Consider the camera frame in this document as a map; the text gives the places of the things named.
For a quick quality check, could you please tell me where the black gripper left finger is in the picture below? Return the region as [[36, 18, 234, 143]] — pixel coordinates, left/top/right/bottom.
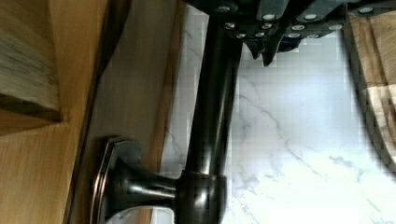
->
[[186, 0, 290, 66]]

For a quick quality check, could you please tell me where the brown wooden tray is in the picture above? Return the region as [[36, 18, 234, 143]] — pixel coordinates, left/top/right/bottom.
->
[[343, 12, 396, 175]]

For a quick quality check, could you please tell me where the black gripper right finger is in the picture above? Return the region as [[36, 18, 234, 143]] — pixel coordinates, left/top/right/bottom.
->
[[277, 0, 395, 52]]

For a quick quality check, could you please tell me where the dark bronze drawer handle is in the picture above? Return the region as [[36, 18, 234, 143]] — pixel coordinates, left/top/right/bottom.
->
[[89, 16, 242, 224]]

